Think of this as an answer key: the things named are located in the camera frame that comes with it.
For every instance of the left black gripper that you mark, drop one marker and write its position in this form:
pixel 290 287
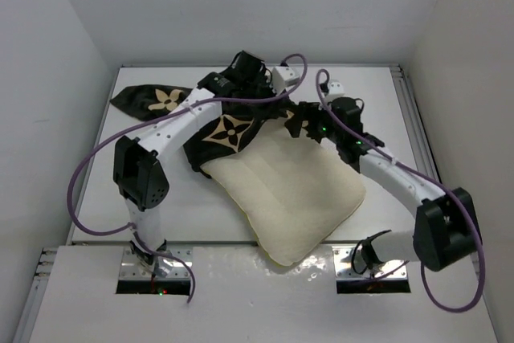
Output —
pixel 262 91

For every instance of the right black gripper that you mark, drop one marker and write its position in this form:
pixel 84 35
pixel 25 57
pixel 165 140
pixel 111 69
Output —
pixel 310 112

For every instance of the black floral pillowcase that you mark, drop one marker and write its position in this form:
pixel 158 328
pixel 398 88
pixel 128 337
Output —
pixel 207 132

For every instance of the cream foam pillow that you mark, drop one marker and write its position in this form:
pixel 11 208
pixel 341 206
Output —
pixel 294 192

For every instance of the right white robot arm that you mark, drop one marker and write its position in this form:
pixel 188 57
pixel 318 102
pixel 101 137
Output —
pixel 440 236

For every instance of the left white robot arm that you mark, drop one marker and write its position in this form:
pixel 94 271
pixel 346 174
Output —
pixel 144 198

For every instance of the white front cover board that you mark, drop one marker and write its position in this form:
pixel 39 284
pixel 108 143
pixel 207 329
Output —
pixel 239 298

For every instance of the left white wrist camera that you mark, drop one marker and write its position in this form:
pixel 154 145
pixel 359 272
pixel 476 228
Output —
pixel 284 77

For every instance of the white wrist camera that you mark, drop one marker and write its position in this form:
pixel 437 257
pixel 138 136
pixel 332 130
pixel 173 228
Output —
pixel 335 90
pixel 284 77

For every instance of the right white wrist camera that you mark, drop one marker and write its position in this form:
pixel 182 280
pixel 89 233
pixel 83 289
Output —
pixel 335 90

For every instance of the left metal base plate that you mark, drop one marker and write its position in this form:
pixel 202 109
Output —
pixel 132 268

